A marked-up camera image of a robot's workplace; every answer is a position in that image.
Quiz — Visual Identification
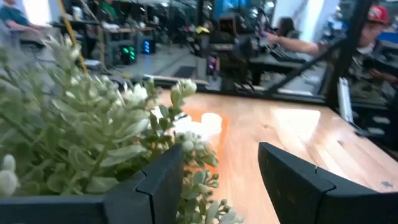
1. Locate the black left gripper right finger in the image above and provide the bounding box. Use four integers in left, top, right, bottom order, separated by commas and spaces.
257, 141, 398, 224

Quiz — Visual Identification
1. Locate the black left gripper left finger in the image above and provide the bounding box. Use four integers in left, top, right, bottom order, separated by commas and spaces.
0, 144, 185, 224

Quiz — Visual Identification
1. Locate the artificial plant in black pot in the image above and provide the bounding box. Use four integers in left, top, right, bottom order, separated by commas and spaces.
0, 34, 245, 224

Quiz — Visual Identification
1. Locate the black desk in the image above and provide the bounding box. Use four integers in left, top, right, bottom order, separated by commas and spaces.
248, 52, 312, 86

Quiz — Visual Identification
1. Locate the person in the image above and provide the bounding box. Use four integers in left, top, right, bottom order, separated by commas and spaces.
275, 17, 301, 40
262, 4, 398, 85
0, 0, 43, 35
101, 0, 119, 18

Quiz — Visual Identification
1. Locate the computer with green lights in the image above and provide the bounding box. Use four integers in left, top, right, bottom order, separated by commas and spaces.
119, 43, 137, 65

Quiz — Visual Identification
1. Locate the computer with purple lights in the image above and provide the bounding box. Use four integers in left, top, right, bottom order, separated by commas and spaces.
207, 54, 218, 75

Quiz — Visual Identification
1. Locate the yellow pole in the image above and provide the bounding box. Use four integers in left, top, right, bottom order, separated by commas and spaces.
57, 0, 90, 74

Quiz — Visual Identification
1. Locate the computer with blue lights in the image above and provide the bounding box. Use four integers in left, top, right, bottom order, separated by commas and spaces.
141, 39, 156, 55

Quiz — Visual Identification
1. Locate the wooden desk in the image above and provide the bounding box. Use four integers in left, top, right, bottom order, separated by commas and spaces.
51, 20, 156, 66

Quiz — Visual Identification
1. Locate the red cap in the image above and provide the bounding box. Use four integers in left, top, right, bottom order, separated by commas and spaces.
368, 4, 389, 25

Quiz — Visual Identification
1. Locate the silver aluminium bracket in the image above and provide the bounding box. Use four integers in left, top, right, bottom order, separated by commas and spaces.
337, 77, 354, 124

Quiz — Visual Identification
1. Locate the black metal table frame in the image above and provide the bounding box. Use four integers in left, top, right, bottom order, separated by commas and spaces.
130, 0, 398, 156

